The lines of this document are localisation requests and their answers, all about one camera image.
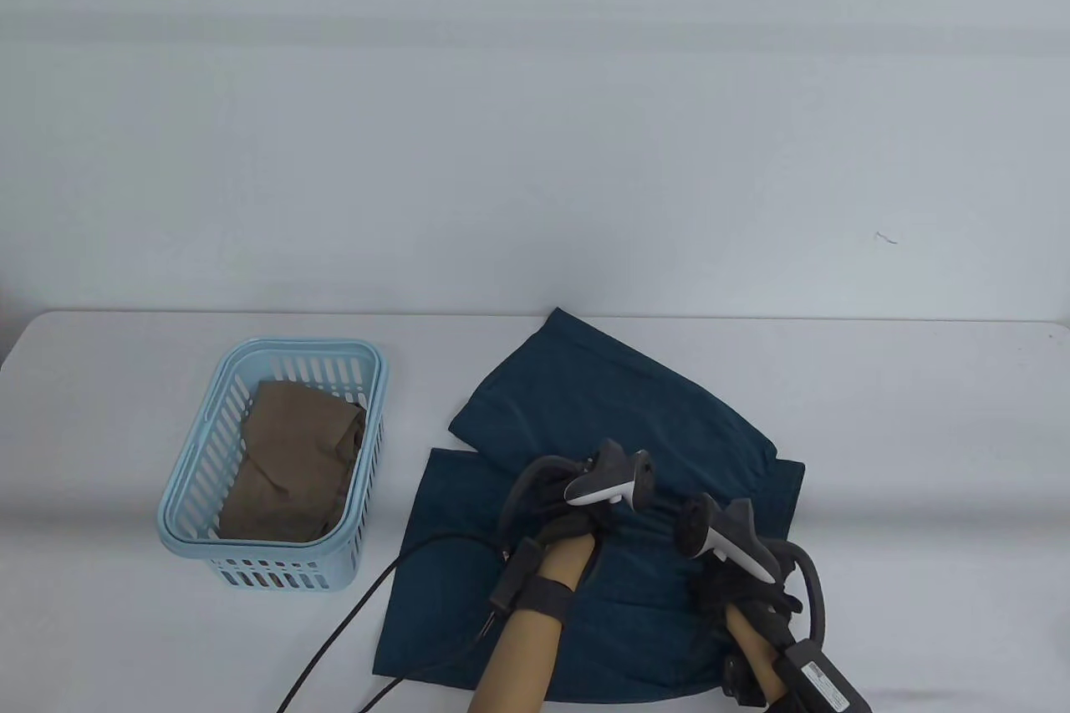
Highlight brown folded cloth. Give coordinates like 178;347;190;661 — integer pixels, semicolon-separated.
218;379;369;543

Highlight person's right hand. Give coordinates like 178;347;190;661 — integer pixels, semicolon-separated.
689;544;805;640

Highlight grey white left controller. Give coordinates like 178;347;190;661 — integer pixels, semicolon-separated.
563;438;655;510

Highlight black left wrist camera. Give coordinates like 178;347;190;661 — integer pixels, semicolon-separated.
488;537;545;619

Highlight light blue plastic basket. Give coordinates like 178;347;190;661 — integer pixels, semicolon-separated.
156;337;391;593

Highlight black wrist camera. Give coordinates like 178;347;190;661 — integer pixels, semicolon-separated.
772;636;875;713
488;537;545;619

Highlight person's left hand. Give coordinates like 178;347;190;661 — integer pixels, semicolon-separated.
499;453;629;565

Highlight teal shorts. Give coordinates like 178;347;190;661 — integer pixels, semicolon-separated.
371;306;807;702

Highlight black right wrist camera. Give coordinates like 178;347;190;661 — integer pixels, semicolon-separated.
772;636;875;713

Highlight person's left forearm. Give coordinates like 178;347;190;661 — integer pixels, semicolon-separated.
467;536;599;713

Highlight black cable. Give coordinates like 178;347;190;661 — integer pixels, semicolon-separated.
275;532;504;713

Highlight person's right forearm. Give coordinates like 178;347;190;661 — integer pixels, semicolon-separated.
722;603;792;713

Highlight black left wrist strap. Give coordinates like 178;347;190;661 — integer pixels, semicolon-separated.
522;574;578;624

